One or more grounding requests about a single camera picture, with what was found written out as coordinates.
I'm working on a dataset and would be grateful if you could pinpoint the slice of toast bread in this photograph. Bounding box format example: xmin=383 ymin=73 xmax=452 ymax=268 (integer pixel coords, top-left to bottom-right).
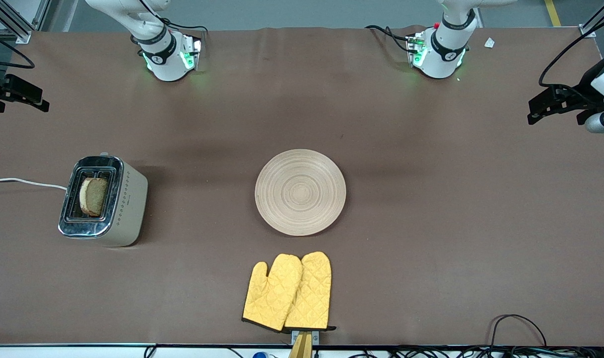
xmin=79 ymin=177 xmax=109 ymax=218

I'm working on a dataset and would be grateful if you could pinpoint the round wooden plate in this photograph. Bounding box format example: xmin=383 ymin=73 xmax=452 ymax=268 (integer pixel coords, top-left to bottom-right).
xmin=255 ymin=149 xmax=347 ymax=237

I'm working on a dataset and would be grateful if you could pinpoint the cream and chrome toaster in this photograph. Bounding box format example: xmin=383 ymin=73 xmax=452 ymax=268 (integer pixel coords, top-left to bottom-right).
xmin=58 ymin=153 xmax=149 ymax=248

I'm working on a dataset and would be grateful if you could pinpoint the table cover sheet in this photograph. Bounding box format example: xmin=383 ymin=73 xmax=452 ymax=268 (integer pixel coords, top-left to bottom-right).
xmin=0 ymin=26 xmax=604 ymax=347

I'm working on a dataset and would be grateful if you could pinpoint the yellow quilted oven mitt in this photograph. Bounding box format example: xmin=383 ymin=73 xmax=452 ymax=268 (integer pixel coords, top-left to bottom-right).
xmin=284 ymin=251 xmax=337 ymax=332
xmin=242 ymin=254 xmax=303 ymax=333

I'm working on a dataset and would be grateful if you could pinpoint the aluminium frame profile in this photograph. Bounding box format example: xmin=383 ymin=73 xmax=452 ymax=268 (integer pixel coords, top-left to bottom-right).
xmin=579 ymin=0 xmax=604 ymax=38
xmin=0 ymin=0 xmax=52 ymax=44

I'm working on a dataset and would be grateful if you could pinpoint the white toaster power cord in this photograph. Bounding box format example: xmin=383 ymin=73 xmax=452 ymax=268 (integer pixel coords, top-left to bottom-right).
xmin=0 ymin=177 xmax=68 ymax=191

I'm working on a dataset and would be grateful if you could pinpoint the black right base cable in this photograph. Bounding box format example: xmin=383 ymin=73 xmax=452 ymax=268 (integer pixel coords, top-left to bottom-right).
xmin=153 ymin=14 xmax=209 ymax=36

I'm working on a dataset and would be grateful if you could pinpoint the black base cable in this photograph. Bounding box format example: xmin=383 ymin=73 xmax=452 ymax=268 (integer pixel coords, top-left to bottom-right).
xmin=365 ymin=24 xmax=413 ymax=54
xmin=153 ymin=14 xmax=209 ymax=36

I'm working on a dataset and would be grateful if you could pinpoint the black left base cable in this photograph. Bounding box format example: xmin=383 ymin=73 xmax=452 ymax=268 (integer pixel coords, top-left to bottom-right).
xmin=365 ymin=24 xmax=413 ymax=54

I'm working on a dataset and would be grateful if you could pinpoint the black looped cable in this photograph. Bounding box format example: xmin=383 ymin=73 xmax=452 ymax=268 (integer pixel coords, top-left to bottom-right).
xmin=490 ymin=314 xmax=548 ymax=349

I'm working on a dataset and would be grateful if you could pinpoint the black cable bundle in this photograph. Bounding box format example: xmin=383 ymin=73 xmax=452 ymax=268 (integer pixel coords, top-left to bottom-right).
xmin=347 ymin=345 xmax=604 ymax=358

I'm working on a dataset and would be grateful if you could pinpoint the metal bracket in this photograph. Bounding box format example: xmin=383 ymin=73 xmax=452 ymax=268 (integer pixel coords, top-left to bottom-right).
xmin=291 ymin=329 xmax=320 ymax=347

